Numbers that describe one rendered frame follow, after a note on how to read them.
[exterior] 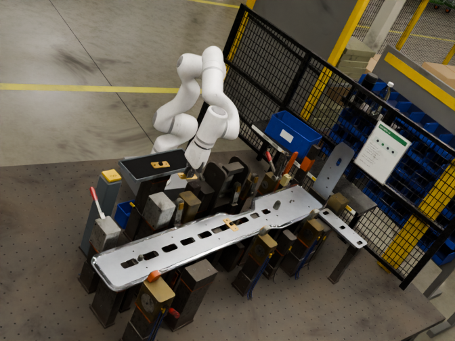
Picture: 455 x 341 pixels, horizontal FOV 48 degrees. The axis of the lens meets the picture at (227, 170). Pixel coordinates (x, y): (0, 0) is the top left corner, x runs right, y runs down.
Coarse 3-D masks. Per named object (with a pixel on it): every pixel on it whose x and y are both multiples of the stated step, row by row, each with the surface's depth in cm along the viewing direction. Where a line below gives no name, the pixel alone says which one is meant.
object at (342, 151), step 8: (344, 144) 273; (336, 152) 278; (344, 152) 274; (352, 152) 271; (328, 160) 282; (336, 160) 278; (344, 160) 275; (328, 168) 283; (336, 168) 279; (344, 168) 276; (320, 176) 287; (328, 176) 284; (336, 176) 280; (320, 184) 288; (328, 184) 285; (320, 192) 289; (328, 192) 286
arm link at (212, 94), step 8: (208, 72) 210; (216, 72) 210; (208, 80) 208; (216, 80) 208; (208, 88) 206; (216, 88) 206; (208, 96) 206; (216, 96) 206; (224, 96) 206; (216, 104) 208; (224, 104) 206; (232, 104) 206; (232, 112) 205; (232, 120) 203; (232, 128) 201; (224, 136) 201; (232, 136) 202
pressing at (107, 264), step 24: (288, 192) 279; (216, 216) 240; (240, 216) 247; (264, 216) 254; (288, 216) 261; (144, 240) 210; (168, 240) 216; (216, 240) 226; (240, 240) 234; (96, 264) 192; (120, 264) 196; (144, 264) 200; (168, 264) 205; (120, 288) 187
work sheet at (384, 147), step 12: (372, 132) 291; (384, 132) 286; (396, 132) 281; (372, 144) 292; (384, 144) 287; (396, 144) 282; (408, 144) 277; (360, 156) 299; (372, 156) 294; (384, 156) 289; (396, 156) 284; (372, 168) 295; (384, 168) 290; (384, 180) 291
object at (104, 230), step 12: (108, 216) 206; (96, 228) 202; (108, 228) 200; (96, 240) 203; (108, 240) 201; (96, 252) 206; (84, 264) 214; (84, 276) 216; (96, 276) 213; (84, 288) 218; (96, 288) 219
